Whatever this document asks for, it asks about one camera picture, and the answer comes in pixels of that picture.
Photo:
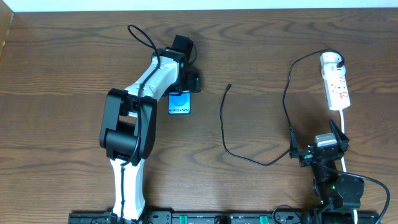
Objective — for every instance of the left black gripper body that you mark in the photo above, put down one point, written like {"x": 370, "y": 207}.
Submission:
{"x": 193, "y": 84}

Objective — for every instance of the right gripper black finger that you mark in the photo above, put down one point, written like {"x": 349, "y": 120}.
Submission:
{"x": 294, "y": 147}
{"x": 342, "y": 139}

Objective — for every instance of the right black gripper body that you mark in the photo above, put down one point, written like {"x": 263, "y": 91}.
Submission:
{"x": 318, "y": 150}

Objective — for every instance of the blue Galaxy smartphone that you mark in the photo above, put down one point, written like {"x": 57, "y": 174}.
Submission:
{"x": 179, "y": 104}

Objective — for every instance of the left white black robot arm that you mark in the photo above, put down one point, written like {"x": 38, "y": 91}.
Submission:
{"x": 129, "y": 123}

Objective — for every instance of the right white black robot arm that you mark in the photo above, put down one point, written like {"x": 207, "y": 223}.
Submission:
{"x": 340, "y": 194}

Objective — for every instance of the white charger adapter plug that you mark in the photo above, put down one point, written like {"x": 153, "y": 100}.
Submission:
{"x": 332, "y": 65}

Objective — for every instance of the white power strip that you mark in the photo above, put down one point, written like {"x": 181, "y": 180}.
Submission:
{"x": 337, "y": 93}

